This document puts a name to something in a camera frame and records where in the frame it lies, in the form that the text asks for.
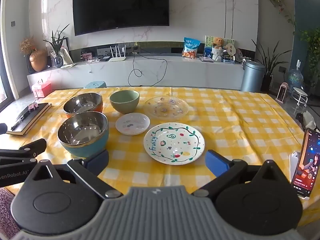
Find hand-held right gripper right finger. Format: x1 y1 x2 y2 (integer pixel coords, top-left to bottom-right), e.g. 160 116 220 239
192 150 292 197

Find smartphone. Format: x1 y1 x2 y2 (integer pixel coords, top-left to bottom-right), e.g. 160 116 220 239
291 128 320 197

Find pink space heater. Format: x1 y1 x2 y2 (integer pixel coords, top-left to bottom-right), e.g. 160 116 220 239
276 82 290 103

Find black cable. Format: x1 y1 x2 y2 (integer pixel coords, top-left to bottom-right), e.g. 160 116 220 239
128 52 168 87

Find round paper fan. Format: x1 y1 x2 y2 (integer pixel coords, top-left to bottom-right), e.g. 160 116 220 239
223 42 236 56

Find white marble TV console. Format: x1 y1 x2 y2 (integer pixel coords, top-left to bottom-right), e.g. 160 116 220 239
27 55 244 90

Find clear glass plate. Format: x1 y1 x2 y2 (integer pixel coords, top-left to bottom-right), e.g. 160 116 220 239
144 96 189 120

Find grey metal trash can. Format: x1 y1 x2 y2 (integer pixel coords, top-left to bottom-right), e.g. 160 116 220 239
241 60 266 92

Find blue snack bag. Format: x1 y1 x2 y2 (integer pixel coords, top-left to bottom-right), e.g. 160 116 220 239
182 37 201 59

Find brown teddy bear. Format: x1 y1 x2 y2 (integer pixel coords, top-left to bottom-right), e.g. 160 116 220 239
212 37 225 50

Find pink storage box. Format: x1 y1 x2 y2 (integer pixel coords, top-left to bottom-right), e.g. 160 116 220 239
31 80 52 98

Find white tote bag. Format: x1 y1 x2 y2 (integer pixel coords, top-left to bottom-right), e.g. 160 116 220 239
59 48 73 65

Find white fruit-print plate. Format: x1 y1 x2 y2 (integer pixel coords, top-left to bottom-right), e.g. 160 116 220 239
143 122 205 166

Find green plant in dark vase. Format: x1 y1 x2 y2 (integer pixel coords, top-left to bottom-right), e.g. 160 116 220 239
43 24 70 68

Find long-leaf plant in black pot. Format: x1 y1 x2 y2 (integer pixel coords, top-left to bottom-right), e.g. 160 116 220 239
251 39 292 92

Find steel bowl teal outside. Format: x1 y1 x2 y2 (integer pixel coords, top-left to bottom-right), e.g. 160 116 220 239
57 111 110 158

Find hanging vine plant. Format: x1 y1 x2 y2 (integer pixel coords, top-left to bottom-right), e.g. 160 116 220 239
265 0 296 34

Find black picture frame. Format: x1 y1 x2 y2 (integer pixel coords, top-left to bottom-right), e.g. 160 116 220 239
59 37 69 55

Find yellow checked tablecloth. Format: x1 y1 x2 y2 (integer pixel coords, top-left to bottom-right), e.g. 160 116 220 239
4 87 320 229

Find steel bowl orange outside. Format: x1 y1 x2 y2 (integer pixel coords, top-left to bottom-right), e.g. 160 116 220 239
62 92 103 119

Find dried flowers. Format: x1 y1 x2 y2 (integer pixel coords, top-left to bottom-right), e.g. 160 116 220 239
20 36 38 55

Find blue water jug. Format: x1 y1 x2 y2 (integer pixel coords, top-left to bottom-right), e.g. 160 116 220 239
287 59 304 93

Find black notebook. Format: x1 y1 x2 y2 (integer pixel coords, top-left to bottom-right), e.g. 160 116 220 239
11 102 49 130

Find white router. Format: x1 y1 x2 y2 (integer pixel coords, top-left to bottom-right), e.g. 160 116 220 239
108 44 127 62

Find copper vase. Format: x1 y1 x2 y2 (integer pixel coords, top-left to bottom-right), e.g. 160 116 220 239
29 49 47 72

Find small white printed plate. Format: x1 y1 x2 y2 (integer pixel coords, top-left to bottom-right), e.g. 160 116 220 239
115 113 151 136

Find white round stool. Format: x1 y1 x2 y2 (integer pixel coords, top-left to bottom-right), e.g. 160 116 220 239
291 87 308 109

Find black bin with white bag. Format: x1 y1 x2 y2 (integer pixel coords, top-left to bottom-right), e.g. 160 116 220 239
296 111 318 130

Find green ceramic bowl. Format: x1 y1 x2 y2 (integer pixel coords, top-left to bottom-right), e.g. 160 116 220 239
109 90 140 115

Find bushy green vine plant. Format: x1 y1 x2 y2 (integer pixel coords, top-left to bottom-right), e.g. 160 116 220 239
300 29 320 88

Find black television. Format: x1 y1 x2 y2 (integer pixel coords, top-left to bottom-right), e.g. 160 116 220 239
72 0 170 36

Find purple textured cloth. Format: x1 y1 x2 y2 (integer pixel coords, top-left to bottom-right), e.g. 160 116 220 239
0 187 19 232

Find teal plastic stool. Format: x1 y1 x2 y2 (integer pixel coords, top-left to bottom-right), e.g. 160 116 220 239
84 81 107 89

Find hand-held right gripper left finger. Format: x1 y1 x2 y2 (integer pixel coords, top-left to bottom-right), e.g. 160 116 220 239
24 149 123 199

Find green picture board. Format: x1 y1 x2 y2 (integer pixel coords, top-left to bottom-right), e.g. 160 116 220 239
204 35 235 55

